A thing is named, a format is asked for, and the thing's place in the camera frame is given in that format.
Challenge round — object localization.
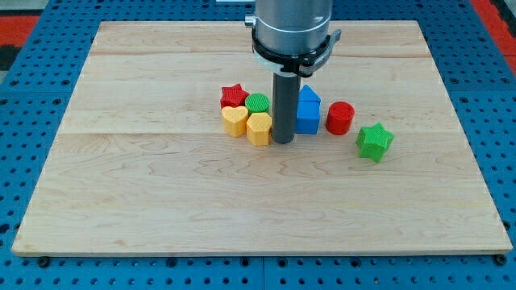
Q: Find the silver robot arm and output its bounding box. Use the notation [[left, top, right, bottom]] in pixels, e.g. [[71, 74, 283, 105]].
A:
[[254, 0, 333, 55]]

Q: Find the red star block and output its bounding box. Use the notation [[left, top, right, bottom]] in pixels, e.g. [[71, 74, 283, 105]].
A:
[[220, 84, 249, 108]]

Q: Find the green star block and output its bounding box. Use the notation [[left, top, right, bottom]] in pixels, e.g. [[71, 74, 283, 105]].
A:
[[356, 122, 395, 163]]

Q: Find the yellow hexagon block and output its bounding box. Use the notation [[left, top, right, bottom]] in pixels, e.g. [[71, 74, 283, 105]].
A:
[[247, 112, 272, 146]]

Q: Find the yellow heart block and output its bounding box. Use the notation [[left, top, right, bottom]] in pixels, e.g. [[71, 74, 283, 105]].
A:
[[221, 106, 248, 137]]

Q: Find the green cylinder block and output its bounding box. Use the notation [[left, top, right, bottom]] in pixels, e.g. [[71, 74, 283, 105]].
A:
[[244, 93, 270, 114]]

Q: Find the blue cube block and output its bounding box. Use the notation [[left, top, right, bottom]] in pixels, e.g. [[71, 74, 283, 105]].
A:
[[295, 101, 320, 135]]

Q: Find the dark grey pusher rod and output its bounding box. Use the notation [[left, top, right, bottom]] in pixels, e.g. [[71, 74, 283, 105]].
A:
[[272, 74, 301, 144]]

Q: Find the blue triangle block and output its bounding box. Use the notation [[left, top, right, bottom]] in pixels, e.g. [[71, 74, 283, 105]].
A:
[[298, 85, 321, 103]]

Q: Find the red cylinder block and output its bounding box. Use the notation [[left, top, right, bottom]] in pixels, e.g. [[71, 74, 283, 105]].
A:
[[326, 101, 355, 135]]

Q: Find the black clamp ring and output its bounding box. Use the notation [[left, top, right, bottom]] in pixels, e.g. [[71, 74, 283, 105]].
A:
[[251, 27, 343, 78]]

